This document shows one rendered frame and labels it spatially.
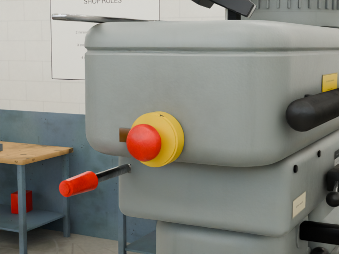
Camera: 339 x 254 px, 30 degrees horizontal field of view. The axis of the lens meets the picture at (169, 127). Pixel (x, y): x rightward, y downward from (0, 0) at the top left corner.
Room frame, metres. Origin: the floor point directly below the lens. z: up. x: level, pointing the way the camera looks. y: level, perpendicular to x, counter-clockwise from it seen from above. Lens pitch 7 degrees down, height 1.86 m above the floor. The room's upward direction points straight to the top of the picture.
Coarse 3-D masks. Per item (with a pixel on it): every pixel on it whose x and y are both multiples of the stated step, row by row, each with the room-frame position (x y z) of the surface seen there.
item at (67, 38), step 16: (64, 0) 6.14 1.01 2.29; (80, 0) 6.06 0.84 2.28; (96, 0) 5.98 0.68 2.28; (112, 0) 5.90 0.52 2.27; (128, 0) 5.82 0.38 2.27; (144, 0) 5.75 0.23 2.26; (112, 16) 5.90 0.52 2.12; (128, 16) 5.82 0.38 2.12; (144, 16) 5.75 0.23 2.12; (64, 32) 6.14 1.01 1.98; (80, 32) 6.06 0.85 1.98; (64, 48) 6.15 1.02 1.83; (80, 48) 6.06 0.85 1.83; (64, 64) 6.15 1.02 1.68; (80, 64) 6.06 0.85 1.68; (80, 80) 6.06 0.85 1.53
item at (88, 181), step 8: (112, 168) 0.80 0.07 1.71; (120, 168) 0.81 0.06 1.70; (128, 168) 0.82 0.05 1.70; (80, 176) 0.73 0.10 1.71; (88, 176) 0.73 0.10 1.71; (96, 176) 0.75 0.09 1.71; (104, 176) 0.77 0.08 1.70; (112, 176) 0.79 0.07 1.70; (64, 184) 0.70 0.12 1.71; (72, 184) 0.70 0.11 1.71; (80, 184) 0.72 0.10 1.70; (88, 184) 0.73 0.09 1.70; (96, 184) 0.74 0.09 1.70; (64, 192) 0.70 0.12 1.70; (72, 192) 0.70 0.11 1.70; (80, 192) 0.72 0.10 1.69
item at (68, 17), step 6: (54, 18) 0.70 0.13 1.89; (60, 18) 0.70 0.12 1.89; (66, 18) 0.70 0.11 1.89; (72, 18) 0.71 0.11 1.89; (78, 18) 0.72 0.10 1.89; (84, 18) 0.73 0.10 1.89; (90, 18) 0.74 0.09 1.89; (96, 18) 0.75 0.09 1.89; (102, 18) 0.77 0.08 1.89; (108, 18) 0.78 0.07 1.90; (114, 18) 0.79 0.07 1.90; (120, 18) 0.81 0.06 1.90; (126, 18) 0.82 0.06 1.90
